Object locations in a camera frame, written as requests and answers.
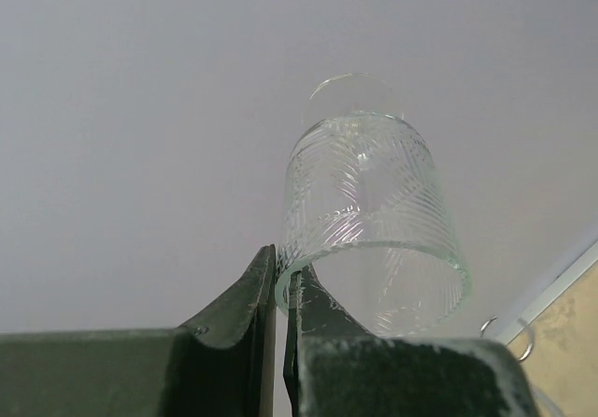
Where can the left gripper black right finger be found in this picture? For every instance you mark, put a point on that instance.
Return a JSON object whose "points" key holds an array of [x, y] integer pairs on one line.
{"points": [[334, 367]]}

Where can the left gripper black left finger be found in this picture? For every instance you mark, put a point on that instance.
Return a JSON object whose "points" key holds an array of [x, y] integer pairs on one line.
{"points": [[218, 363]]}

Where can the tall clear flute glass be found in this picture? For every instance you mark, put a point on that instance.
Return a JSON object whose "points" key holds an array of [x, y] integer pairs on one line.
{"points": [[364, 207]]}

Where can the chrome wine glass rack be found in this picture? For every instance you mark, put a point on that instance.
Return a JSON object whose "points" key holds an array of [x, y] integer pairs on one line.
{"points": [[515, 329]]}

